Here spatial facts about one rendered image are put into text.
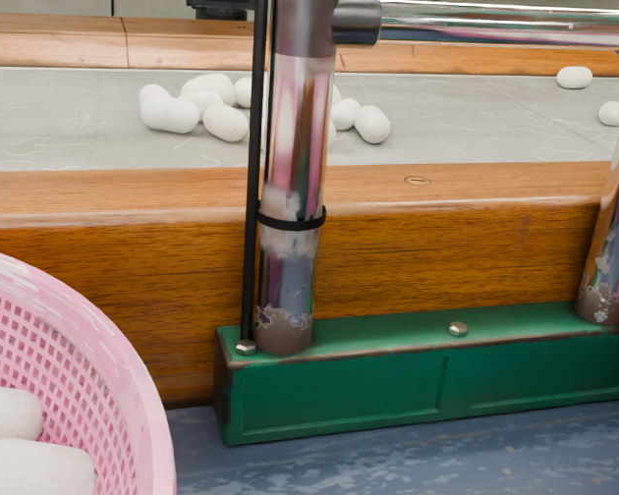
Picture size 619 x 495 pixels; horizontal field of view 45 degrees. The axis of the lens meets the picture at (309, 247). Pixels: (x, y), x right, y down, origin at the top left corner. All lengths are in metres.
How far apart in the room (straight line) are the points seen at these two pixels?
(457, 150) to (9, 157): 0.26
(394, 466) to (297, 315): 0.07
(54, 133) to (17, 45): 0.19
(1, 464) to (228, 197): 0.15
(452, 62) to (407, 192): 0.40
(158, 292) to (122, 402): 0.12
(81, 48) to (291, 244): 0.40
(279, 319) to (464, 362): 0.08
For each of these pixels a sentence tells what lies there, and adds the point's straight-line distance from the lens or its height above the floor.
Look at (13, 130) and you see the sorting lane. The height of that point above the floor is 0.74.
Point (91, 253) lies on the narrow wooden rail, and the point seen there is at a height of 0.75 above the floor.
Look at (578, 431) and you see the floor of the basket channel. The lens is 0.36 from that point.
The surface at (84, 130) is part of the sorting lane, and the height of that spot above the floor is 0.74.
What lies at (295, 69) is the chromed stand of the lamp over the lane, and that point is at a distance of 0.25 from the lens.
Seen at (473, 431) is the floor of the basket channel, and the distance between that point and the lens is 0.34.
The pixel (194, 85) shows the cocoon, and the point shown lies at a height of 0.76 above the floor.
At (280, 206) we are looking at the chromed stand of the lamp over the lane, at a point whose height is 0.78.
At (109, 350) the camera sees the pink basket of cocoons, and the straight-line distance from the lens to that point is 0.20.
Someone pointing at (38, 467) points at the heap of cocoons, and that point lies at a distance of 0.20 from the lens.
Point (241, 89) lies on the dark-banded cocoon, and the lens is 0.53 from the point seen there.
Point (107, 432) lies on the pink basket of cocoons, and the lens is 0.20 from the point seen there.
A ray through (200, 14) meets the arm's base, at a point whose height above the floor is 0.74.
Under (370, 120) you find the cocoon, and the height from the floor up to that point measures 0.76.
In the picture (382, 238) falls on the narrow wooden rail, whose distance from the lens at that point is 0.32.
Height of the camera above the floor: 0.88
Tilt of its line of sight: 25 degrees down
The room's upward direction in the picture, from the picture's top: 5 degrees clockwise
